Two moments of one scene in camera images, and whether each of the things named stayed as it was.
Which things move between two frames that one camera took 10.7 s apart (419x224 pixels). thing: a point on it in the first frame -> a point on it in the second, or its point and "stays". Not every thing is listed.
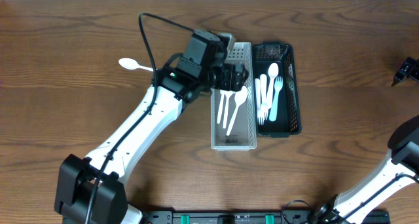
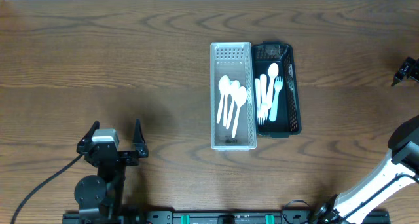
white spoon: x=132 y=64 -> x=242 y=97
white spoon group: x=273 y=71 stays
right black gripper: x=410 y=69 stays
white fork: x=278 y=84 stays
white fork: x=260 y=108 stays
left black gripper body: x=236 y=77 -> x=122 y=155
